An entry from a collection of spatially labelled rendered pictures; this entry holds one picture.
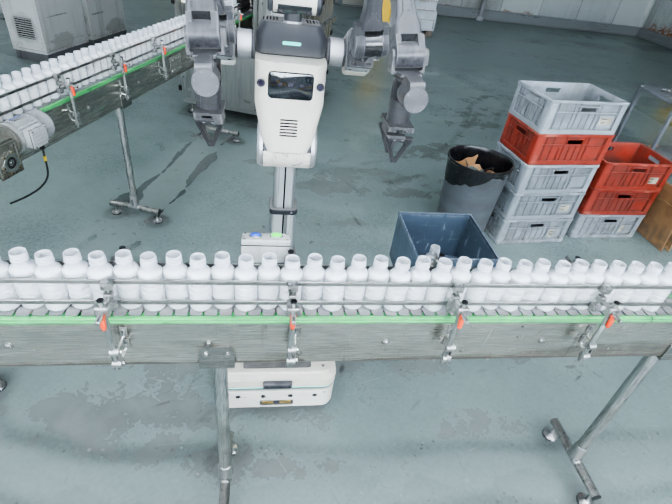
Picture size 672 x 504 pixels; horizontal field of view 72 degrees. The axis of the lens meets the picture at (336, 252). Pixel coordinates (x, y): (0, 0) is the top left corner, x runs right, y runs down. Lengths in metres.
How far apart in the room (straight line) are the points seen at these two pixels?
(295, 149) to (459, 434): 1.51
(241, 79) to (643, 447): 4.26
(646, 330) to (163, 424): 1.90
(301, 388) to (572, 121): 2.41
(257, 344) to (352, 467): 0.99
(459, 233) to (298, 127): 0.84
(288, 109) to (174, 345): 0.82
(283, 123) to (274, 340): 0.73
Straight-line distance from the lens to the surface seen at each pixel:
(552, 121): 3.36
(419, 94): 1.09
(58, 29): 7.14
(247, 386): 2.12
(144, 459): 2.22
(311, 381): 2.11
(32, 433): 2.43
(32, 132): 2.34
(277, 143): 1.65
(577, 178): 3.75
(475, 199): 3.30
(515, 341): 1.54
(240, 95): 4.99
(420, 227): 1.95
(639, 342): 1.81
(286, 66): 1.56
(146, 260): 1.21
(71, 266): 1.28
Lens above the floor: 1.89
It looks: 36 degrees down
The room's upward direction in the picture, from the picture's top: 8 degrees clockwise
